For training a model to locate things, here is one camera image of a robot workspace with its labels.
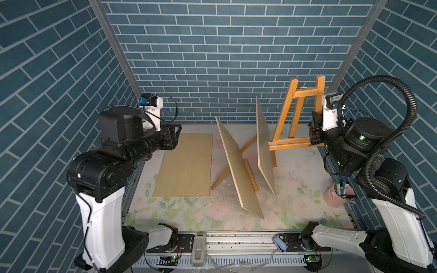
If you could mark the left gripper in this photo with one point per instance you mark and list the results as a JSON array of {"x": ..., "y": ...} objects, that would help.
[{"x": 170, "y": 139}]

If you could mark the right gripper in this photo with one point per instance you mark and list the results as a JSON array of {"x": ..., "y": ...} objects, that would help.
[{"x": 316, "y": 126}]

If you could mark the wooden canvas board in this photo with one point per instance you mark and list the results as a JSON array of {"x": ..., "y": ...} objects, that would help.
[
  {"x": 264, "y": 155},
  {"x": 243, "y": 184},
  {"x": 186, "y": 170}
]

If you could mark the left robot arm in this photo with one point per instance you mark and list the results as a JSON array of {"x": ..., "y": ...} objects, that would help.
[{"x": 98, "y": 179}]

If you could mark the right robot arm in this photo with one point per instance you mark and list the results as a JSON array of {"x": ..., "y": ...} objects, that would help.
[{"x": 403, "y": 245}]

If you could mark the pink cup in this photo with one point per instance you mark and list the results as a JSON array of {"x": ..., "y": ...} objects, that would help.
[{"x": 338, "y": 195}]

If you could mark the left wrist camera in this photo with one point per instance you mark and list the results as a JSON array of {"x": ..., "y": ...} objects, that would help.
[{"x": 151, "y": 104}]

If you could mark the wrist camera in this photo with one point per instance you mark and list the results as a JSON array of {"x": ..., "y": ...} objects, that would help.
[
  {"x": 330, "y": 110},
  {"x": 151, "y": 104}
]

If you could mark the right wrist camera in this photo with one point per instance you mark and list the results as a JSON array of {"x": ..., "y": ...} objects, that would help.
[{"x": 330, "y": 110}]

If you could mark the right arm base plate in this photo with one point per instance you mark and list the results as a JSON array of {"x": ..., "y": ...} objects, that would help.
[{"x": 296, "y": 242}]

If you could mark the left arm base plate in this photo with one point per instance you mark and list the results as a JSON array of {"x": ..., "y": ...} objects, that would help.
[{"x": 181, "y": 242}]

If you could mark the grey rail handle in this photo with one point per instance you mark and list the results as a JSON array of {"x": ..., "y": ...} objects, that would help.
[{"x": 199, "y": 250}]

